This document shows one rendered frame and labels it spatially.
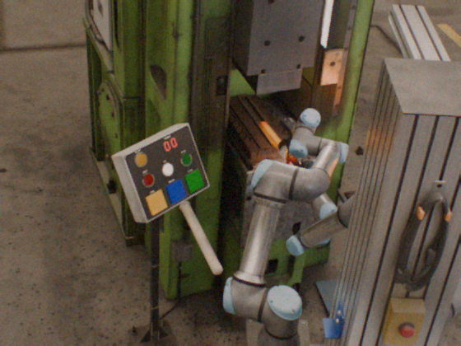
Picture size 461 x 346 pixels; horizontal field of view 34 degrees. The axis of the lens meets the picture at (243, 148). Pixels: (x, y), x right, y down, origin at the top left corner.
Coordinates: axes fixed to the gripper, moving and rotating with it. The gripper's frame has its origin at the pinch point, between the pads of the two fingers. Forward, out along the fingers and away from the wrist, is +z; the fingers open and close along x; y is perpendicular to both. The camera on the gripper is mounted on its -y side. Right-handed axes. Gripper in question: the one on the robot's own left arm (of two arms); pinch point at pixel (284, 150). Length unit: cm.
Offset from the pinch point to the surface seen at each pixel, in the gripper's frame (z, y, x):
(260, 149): 6.4, -5.1, -7.7
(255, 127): 13.3, -19.1, -3.6
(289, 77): -24.0, -21.8, 2.2
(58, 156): 166, -92, -74
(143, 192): -12, 11, -67
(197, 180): -3.4, 7.5, -42.2
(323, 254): 92, 27, 44
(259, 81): -24.4, -22.1, -11.2
